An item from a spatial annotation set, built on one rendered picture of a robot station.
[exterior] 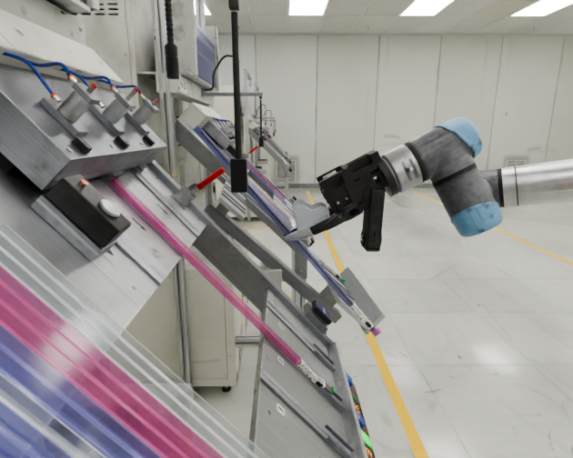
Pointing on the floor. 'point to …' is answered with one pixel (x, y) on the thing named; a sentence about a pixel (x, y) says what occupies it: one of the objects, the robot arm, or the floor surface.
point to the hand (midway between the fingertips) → (292, 237)
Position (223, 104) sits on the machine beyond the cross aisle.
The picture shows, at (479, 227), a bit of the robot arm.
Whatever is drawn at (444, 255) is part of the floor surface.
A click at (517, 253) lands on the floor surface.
